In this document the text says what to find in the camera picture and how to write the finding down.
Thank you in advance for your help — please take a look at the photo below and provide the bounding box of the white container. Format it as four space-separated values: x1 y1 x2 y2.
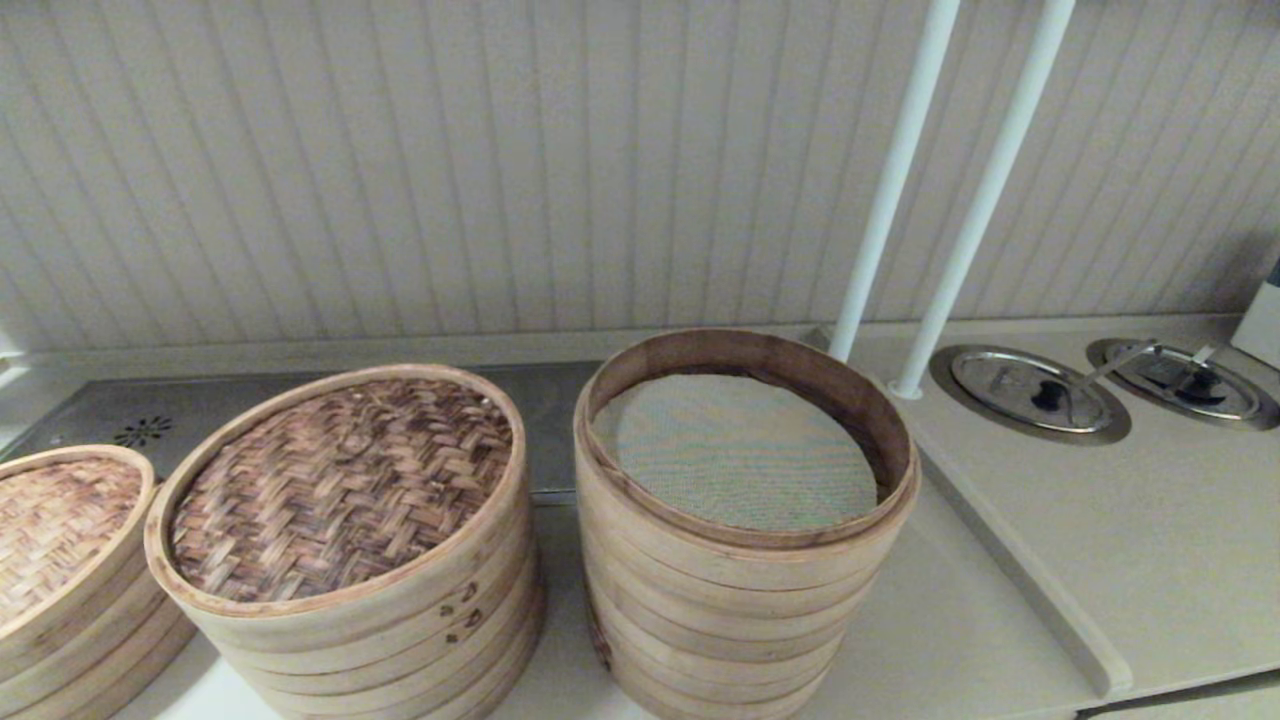
1230 260 1280 373

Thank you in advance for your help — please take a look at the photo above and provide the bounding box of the stainless steel drain panel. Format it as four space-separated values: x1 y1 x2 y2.
0 362 606 501

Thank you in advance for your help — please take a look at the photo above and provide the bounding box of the pale woven bamboo steamer lid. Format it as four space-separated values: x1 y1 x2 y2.
0 446 159 681

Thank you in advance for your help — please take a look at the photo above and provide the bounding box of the round steel lid black knob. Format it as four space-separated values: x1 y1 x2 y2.
930 345 1133 447
1085 338 1280 433

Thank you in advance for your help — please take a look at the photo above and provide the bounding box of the white metal pole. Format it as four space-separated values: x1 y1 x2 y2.
828 0 963 366
890 0 1079 403

